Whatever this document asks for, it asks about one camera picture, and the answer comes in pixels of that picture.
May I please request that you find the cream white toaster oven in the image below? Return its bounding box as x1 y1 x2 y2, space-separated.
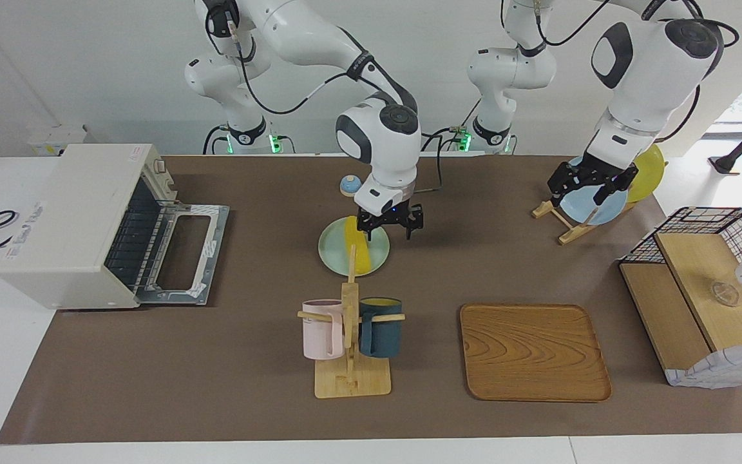
0 144 173 311

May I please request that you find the wood and wire shelf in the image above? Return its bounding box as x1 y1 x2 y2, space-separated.
618 207 742 389

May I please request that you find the black base cable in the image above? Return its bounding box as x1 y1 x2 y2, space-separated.
421 97 481 153
202 124 230 155

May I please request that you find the brown wooden tray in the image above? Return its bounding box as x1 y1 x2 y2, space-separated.
460 304 612 403

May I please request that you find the wooden plate rack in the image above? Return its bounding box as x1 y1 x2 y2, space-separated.
532 187 637 246

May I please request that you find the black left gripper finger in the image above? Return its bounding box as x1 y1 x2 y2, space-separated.
593 170 636 206
547 169 575 209

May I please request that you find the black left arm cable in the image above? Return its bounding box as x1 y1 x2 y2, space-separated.
535 0 607 47

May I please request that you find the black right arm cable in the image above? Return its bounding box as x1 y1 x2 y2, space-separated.
216 13 442 194

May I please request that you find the brown table mat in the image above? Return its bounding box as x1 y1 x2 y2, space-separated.
0 155 742 445

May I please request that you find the dark blue mug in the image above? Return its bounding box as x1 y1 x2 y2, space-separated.
359 297 403 358

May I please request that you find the white checked cloth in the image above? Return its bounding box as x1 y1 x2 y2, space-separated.
664 340 742 389

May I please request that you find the pink mug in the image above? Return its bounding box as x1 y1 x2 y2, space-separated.
301 299 345 360

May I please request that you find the black left base cable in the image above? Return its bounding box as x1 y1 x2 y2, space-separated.
421 97 481 153

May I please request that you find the light blue plate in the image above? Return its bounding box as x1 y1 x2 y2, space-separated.
556 157 629 226

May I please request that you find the mint green plate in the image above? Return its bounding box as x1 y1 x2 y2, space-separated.
318 217 390 277

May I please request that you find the toaster oven glass door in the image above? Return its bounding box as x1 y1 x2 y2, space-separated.
135 201 231 307

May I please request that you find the white wall box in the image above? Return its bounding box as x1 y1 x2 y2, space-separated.
26 124 96 157

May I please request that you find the small clear glass piece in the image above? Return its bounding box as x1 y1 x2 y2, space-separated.
709 282 740 307

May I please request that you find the yellow corn cob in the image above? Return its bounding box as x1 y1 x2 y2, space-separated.
344 216 372 273

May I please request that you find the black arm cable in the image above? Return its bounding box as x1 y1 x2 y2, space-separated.
535 0 607 47
216 13 442 194

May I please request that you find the wooden mug rack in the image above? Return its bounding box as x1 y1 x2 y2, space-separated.
298 244 406 399

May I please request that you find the yellow plate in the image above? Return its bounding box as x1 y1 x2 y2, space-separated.
625 143 665 203

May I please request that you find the black right base cable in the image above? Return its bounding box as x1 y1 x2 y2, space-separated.
202 124 230 155

